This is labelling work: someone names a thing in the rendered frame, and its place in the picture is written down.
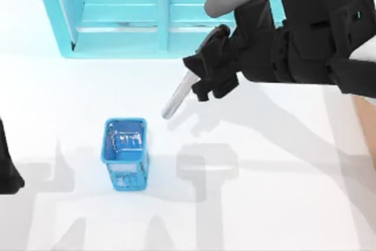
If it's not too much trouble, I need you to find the silver pen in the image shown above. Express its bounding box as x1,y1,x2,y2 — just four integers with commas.
162,25,231,120

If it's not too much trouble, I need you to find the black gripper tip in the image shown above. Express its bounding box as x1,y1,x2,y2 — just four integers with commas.
0,118,25,196

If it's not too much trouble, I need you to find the light blue rack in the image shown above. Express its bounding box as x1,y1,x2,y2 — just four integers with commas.
33,0,276,59

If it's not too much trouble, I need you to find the blue mesh basket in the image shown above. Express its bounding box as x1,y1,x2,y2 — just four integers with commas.
101,118,150,192

